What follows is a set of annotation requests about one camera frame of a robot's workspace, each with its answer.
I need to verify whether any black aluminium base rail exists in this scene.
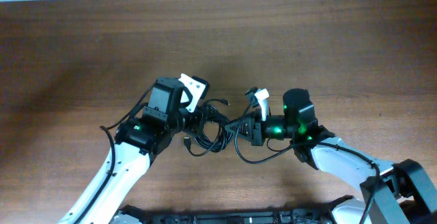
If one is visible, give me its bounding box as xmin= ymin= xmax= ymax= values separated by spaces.
xmin=110 ymin=205 xmax=336 ymax=224

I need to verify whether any black USB cable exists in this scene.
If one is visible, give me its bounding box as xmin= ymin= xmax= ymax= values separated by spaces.
xmin=183 ymin=98 xmax=236 ymax=158

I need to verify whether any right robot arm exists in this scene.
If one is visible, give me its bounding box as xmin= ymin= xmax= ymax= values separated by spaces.
xmin=225 ymin=87 xmax=436 ymax=223

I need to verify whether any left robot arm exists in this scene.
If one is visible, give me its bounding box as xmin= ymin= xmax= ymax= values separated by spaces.
xmin=60 ymin=74 xmax=209 ymax=223

